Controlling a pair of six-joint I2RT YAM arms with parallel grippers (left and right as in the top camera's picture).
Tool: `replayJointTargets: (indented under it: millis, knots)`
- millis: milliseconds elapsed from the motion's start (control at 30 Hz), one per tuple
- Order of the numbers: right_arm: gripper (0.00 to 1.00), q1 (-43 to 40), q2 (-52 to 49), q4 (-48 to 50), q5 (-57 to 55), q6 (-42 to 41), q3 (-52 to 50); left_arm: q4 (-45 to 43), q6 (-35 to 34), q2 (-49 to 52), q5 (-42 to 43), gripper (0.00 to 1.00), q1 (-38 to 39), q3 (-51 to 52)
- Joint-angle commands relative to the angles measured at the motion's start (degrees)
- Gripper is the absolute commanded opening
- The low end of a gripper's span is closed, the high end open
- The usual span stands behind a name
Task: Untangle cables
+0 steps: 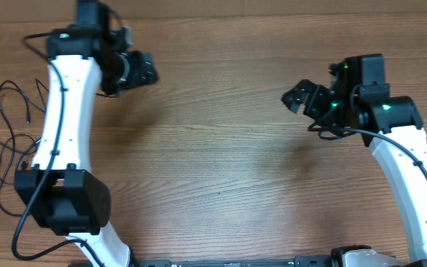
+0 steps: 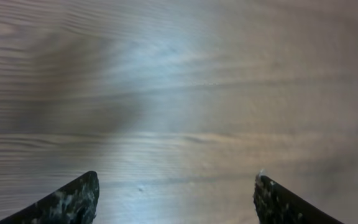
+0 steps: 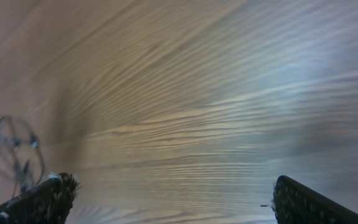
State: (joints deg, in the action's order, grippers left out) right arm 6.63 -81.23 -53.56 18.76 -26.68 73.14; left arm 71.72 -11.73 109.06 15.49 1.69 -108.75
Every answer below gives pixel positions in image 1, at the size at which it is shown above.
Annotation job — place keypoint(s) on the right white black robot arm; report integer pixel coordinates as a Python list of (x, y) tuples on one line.
[(359, 102)]

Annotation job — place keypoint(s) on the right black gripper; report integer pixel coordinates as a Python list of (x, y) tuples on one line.
[(310, 99)]

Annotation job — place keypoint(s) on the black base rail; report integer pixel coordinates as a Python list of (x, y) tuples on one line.
[(360, 257)]

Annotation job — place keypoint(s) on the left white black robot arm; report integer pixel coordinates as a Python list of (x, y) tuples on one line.
[(58, 189)]

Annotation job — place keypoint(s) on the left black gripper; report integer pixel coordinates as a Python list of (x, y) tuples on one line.
[(144, 70)]

